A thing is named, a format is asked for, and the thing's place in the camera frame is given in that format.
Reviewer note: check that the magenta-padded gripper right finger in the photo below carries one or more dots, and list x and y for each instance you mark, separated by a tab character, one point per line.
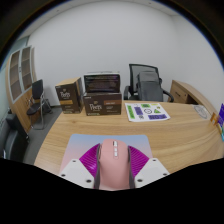
153	171

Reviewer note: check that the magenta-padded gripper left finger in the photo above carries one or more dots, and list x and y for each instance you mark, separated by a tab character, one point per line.
75	171

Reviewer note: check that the pink computer mouse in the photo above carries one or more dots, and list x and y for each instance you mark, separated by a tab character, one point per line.
114	166

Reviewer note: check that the pink-blue gradient mouse pad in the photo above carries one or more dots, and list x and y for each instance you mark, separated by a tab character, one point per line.
80	143

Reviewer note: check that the white sheet with green-purple prints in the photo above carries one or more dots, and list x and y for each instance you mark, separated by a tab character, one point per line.
146	112

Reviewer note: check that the black leather chair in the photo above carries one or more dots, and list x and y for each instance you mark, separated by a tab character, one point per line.
11	143

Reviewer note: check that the tall brown coffee box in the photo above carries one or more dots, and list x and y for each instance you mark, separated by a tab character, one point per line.
68	96

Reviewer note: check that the teal box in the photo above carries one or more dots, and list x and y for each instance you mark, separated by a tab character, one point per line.
222	134

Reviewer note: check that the grey backpack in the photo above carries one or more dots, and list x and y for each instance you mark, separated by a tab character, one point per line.
150	86

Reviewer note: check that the wooden side desk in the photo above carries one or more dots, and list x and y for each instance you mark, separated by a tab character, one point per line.
186	91

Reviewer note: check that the black metal-legged chair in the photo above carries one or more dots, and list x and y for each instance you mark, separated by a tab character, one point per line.
36	91

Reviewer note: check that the black printed box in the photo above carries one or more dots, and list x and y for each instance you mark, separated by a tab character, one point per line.
101	82

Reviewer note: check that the black mesh office chair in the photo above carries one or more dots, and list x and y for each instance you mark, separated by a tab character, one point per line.
133	71

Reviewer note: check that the wooden shelf unit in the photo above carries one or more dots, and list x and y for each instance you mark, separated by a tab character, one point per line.
20	80

